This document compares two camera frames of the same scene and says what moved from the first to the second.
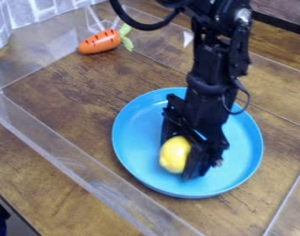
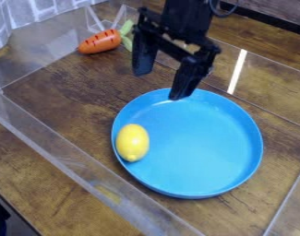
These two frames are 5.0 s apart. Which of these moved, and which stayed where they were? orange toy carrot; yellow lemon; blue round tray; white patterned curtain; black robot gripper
Moved: black robot gripper; yellow lemon
Stayed: blue round tray; white patterned curtain; orange toy carrot
